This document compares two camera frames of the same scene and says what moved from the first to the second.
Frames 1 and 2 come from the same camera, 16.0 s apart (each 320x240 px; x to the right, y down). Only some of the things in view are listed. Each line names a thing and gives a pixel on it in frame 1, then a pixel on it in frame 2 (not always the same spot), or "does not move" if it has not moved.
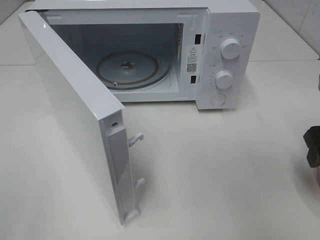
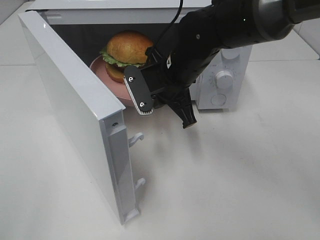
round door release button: [218, 99] does not move
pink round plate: [313, 178] -> [119, 90]
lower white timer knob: [224, 79] does not move
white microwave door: [84, 100] does not move
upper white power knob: [230, 48] does not move
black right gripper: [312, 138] -> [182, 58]
